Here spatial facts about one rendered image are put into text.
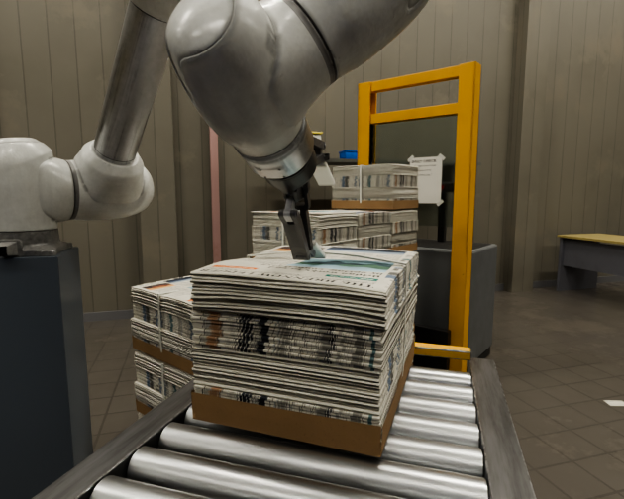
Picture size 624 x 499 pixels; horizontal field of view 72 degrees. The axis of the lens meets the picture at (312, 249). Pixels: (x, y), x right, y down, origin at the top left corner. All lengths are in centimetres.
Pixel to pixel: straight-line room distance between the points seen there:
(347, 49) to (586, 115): 594
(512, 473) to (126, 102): 99
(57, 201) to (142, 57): 40
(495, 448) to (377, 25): 55
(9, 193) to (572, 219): 584
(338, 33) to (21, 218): 91
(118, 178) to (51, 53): 331
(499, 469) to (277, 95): 52
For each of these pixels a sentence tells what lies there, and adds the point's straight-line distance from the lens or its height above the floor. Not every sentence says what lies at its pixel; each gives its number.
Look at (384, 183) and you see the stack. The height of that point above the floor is 119.
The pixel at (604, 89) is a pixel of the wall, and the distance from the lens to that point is 657.
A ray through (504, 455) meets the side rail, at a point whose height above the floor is 80.
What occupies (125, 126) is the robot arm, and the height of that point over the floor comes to 130.
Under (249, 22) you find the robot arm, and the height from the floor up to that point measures 128.
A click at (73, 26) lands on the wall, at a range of 447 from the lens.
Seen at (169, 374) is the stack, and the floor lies 57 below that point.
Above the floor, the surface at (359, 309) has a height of 100.
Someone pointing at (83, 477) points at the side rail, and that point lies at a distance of 65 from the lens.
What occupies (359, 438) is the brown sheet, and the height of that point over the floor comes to 83.
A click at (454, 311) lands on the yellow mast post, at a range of 266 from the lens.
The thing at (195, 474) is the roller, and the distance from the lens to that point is 62.
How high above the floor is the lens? 114
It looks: 7 degrees down
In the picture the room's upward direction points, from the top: straight up
